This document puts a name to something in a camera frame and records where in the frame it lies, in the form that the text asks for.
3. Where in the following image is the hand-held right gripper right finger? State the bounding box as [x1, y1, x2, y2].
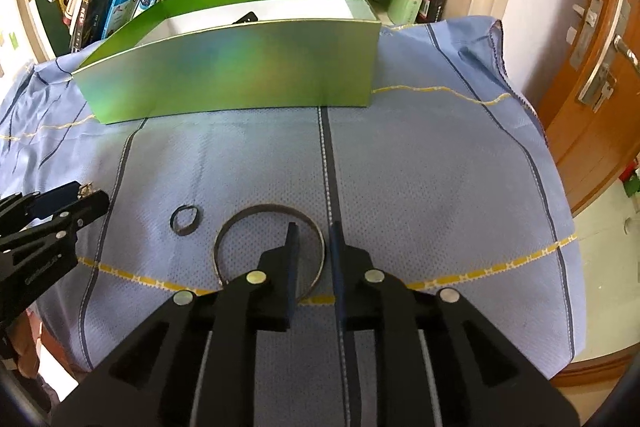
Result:
[328, 221, 581, 427]

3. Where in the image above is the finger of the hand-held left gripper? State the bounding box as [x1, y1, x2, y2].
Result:
[0, 183, 82, 235]
[0, 191, 110, 268]

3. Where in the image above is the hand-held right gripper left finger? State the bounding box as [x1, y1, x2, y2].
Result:
[50, 222, 301, 427]

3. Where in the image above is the silver metal bangle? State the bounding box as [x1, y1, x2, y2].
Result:
[214, 204, 327, 303]

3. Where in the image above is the black ring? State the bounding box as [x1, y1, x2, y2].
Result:
[170, 204, 199, 235]

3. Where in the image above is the green cardboard box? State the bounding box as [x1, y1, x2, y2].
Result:
[71, 0, 382, 126]

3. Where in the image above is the blue tablecloth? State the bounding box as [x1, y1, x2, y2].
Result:
[0, 14, 578, 383]

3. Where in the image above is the dark green book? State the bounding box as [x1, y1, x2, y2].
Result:
[34, 0, 73, 52]

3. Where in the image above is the brown wooden door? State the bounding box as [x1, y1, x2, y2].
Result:
[537, 0, 640, 215]

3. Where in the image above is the silver door latch plate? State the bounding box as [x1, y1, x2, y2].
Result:
[566, 0, 603, 68]

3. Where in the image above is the silver door handle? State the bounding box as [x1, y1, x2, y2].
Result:
[577, 0, 640, 112]

